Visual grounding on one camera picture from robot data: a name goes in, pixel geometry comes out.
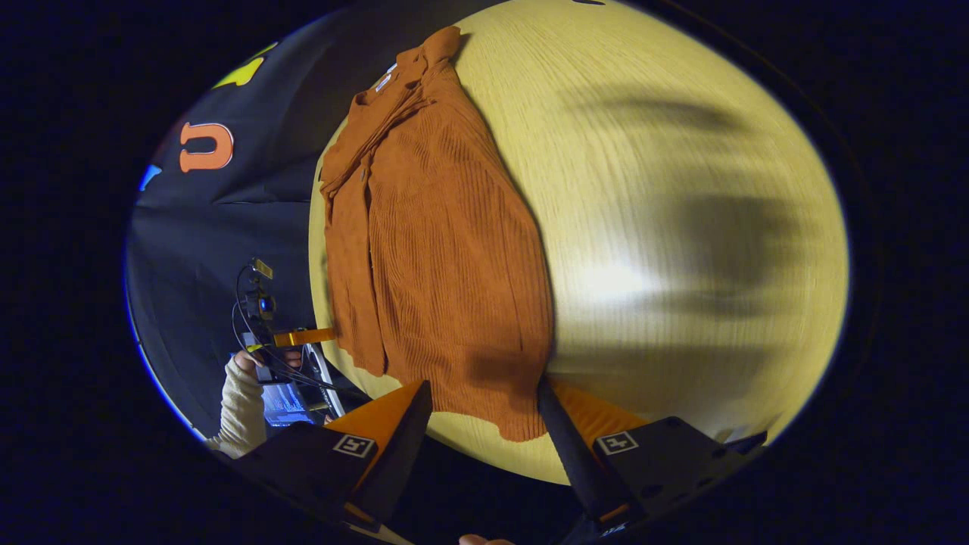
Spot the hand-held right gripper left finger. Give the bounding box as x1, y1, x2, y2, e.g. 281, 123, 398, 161
227, 380, 434, 542

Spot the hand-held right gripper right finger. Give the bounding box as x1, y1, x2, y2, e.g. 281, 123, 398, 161
536, 377, 769, 542

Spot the orange knit shirt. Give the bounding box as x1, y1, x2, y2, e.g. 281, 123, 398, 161
319, 26, 557, 444

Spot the black backdrop cloth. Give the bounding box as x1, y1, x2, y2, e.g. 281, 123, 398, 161
125, 8, 357, 455

